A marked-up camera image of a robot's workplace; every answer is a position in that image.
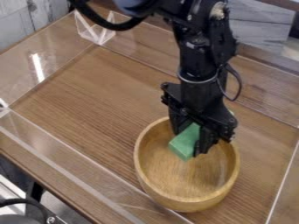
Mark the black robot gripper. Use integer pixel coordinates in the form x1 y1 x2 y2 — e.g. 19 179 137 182
162 76 239 157

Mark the green rectangular block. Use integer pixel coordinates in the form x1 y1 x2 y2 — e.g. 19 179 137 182
169 123 202 161

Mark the brown wooden bowl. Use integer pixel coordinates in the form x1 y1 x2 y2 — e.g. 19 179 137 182
134 117 241 213

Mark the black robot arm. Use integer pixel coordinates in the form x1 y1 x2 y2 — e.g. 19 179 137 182
70 0 239 160

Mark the black table leg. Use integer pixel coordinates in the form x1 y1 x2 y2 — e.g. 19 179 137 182
26 182 44 202

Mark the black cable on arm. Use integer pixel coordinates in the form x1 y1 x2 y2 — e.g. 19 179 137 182
217 62 243 102

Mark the clear acrylic tray wall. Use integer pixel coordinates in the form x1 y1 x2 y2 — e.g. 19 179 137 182
0 16 299 224

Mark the clear acrylic corner bracket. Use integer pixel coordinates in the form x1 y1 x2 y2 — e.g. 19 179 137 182
74 11 117 46

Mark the black cable under table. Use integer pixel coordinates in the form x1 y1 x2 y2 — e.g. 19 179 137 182
0 198 51 224

